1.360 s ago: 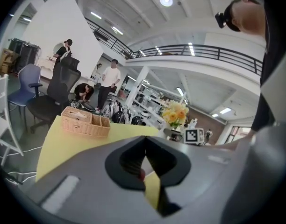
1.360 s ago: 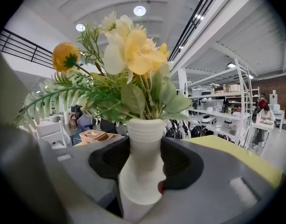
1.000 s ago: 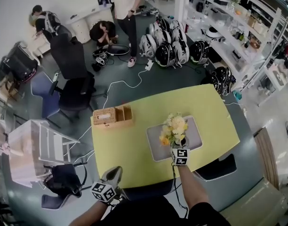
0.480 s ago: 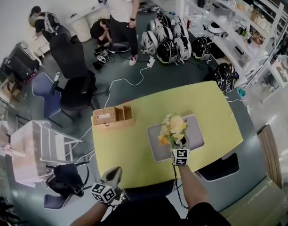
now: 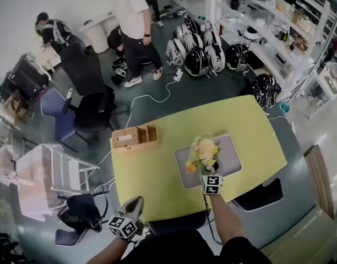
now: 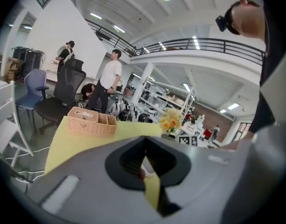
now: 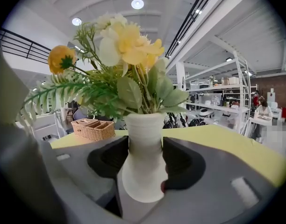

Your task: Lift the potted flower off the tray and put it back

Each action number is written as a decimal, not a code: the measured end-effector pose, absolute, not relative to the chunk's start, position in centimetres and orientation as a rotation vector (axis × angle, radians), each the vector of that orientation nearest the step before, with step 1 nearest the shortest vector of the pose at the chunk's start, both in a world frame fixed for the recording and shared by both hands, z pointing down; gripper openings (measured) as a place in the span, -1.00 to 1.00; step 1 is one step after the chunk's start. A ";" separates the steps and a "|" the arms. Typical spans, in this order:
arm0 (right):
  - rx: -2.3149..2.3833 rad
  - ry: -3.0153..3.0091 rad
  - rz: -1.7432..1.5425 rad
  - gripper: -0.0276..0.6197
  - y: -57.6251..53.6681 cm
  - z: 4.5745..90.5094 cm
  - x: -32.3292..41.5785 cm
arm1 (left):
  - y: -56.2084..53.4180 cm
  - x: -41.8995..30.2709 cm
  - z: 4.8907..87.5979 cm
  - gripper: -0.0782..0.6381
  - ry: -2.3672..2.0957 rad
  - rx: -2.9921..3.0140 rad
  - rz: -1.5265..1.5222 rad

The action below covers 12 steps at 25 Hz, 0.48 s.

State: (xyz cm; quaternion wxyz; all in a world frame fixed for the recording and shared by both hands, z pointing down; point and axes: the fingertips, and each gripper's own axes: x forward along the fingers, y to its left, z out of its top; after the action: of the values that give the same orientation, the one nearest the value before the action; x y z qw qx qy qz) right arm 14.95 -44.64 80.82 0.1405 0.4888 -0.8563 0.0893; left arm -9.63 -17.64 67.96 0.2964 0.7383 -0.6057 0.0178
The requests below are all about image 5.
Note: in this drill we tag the black wheeled case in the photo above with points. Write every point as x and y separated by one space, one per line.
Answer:
25 78

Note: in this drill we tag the black and white bag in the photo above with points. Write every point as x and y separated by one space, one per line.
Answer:
119 70

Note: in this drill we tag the white shelf rack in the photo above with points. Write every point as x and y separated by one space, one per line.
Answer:
267 23

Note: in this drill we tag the yellow-green table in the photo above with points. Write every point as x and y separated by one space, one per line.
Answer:
157 180

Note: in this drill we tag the black office chair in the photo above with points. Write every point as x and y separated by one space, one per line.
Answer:
86 73

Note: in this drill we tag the wicker tissue box organizer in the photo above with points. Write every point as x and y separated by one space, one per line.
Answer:
134 137

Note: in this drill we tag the grey mesh chair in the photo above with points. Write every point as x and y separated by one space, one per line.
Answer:
256 195

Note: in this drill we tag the grey tray with white rim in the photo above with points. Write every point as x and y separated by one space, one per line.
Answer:
229 158

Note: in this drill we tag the white round appliance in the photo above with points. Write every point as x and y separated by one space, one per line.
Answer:
252 33

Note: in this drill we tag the pale pink storage cart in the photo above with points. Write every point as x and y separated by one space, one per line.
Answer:
31 186

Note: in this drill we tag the cardboard box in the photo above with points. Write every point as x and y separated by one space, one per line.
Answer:
15 106

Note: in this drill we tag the white power strip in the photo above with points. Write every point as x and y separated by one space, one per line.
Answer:
178 74

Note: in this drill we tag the cluster of black-white backpacks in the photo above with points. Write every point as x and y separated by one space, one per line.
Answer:
204 54

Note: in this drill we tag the teal bin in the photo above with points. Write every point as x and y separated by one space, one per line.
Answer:
284 106

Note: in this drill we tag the person's black clothes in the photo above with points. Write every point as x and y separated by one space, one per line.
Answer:
179 249

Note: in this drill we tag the white vanity desk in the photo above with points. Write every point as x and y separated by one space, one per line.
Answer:
98 33

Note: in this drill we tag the person's right forearm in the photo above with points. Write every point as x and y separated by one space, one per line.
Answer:
226 219

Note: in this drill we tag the person's left forearm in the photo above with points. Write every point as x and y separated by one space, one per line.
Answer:
108 252

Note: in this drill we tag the blue-grey chair with white rim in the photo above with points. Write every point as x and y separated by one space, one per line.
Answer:
69 238

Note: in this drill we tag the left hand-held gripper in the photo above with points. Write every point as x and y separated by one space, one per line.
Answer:
123 227

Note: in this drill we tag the blue chair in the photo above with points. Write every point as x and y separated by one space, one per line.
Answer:
58 111

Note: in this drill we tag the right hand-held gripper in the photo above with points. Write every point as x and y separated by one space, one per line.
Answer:
212 185

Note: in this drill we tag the yellow and white flower bouquet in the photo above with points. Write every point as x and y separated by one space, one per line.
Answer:
204 150

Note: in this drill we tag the white metal rack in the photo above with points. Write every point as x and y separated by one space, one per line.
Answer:
66 169

